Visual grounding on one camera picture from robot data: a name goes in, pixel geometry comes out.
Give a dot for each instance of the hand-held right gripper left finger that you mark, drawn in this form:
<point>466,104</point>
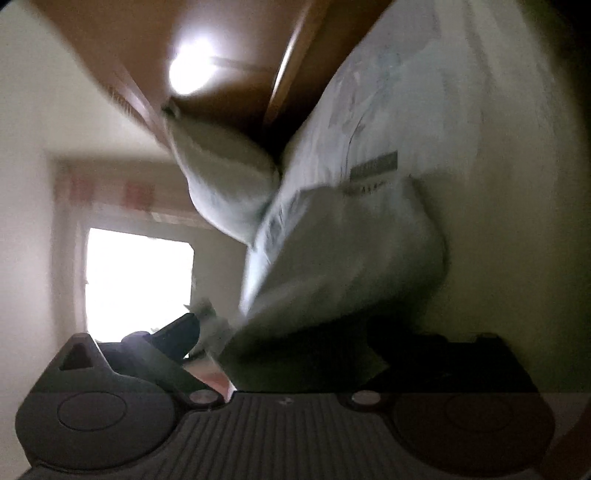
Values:
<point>178,334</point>

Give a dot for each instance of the pale printed pillow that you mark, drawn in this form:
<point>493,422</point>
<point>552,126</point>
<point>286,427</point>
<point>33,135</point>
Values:
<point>226,180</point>

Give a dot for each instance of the bed with striped sheet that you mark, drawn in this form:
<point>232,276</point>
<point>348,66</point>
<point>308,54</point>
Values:
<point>485,161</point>

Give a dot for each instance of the wooden headboard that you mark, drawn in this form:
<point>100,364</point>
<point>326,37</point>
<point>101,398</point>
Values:
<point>221,55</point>

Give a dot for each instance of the light grey pants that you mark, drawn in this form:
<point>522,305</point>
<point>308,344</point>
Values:
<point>341,267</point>

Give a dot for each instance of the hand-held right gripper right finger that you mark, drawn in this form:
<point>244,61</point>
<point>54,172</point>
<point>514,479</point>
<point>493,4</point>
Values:
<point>443,355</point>

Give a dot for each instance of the pink striped curtain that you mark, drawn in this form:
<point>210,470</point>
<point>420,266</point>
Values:
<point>124,191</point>

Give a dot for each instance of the window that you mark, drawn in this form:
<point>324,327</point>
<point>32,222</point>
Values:
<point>138,277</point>

